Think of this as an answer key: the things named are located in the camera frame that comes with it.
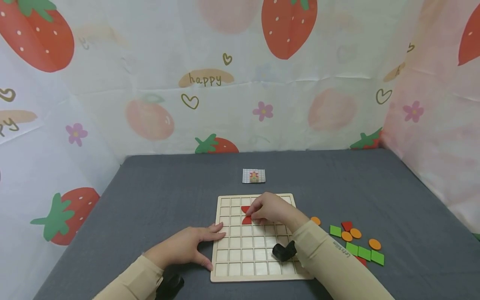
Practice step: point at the person's right hand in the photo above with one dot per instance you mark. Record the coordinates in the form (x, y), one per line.
(277, 210)

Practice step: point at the person's left hand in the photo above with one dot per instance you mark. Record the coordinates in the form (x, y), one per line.
(180, 248)

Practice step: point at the person's right thumb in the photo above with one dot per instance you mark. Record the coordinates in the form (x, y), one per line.
(259, 219)

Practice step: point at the person's left fingers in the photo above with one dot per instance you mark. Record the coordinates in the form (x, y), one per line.
(215, 234)

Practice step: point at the person's right fingers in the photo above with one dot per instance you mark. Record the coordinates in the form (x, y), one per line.
(255, 205)

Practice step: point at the person's left thumb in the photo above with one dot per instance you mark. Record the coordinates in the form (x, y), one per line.
(206, 263)

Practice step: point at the wooden grid board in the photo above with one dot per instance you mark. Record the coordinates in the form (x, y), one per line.
(243, 254)

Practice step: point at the person's right forearm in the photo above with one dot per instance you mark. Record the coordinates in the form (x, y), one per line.
(337, 271)

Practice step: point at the person's left forearm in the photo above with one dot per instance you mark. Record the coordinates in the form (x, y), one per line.
(131, 283)

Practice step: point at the small pattern card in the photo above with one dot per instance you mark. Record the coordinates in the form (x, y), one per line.
(254, 176)

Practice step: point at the black wrist band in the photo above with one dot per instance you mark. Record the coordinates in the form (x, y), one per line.
(170, 287)
(284, 251)

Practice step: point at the orange circle piece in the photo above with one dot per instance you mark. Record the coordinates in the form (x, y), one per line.
(315, 221)
(375, 244)
(356, 233)
(347, 236)

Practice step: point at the green square piece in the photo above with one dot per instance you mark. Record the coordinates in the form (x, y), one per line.
(377, 257)
(335, 231)
(351, 248)
(364, 253)

